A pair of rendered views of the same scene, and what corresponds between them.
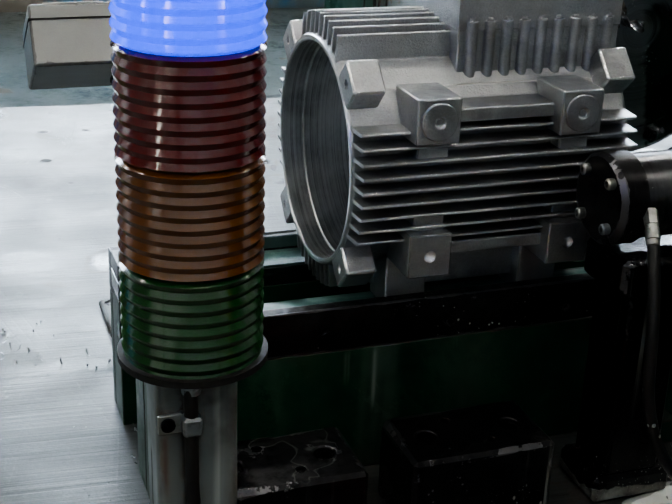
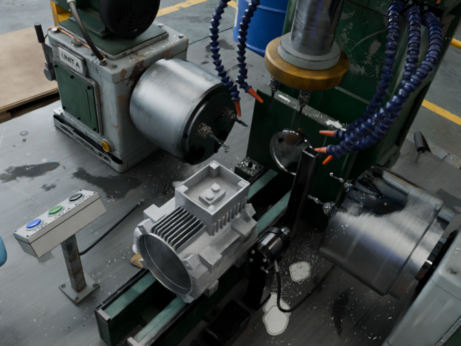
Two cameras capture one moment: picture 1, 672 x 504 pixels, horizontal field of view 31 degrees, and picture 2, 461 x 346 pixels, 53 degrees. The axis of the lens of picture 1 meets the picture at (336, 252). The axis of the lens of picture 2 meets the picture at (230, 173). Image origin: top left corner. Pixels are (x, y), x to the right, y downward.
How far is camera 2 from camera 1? 0.66 m
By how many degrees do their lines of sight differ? 37
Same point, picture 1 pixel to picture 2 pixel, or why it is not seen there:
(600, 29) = (243, 200)
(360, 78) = (192, 263)
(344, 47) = (180, 249)
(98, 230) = not seen: hidden behind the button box
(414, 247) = (210, 291)
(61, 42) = (44, 245)
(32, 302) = (32, 297)
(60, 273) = (29, 274)
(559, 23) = (234, 208)
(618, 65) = (251, 211)
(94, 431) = not seen: outside the picture
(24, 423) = not seen: outside the picture
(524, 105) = (233, 241)
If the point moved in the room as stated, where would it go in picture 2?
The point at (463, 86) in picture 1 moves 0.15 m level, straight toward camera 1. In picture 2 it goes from (213, 240) to (245, 302)
